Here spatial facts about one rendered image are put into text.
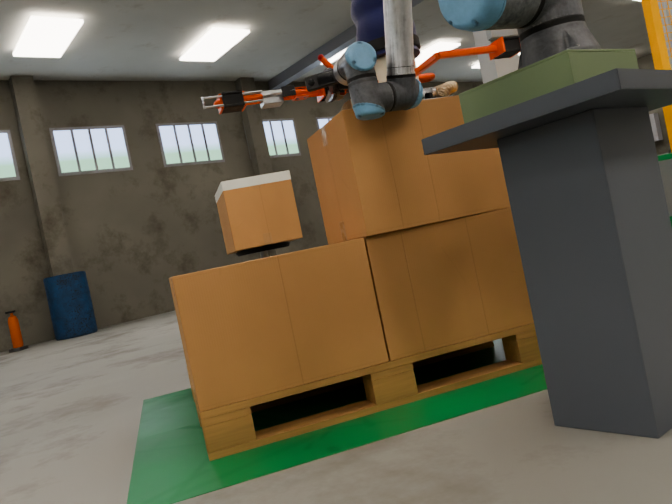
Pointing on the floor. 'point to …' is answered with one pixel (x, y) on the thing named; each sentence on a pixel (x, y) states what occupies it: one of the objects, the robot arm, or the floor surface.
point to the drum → (70, 305)
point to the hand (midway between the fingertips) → (323, 90)
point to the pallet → (517, 346)
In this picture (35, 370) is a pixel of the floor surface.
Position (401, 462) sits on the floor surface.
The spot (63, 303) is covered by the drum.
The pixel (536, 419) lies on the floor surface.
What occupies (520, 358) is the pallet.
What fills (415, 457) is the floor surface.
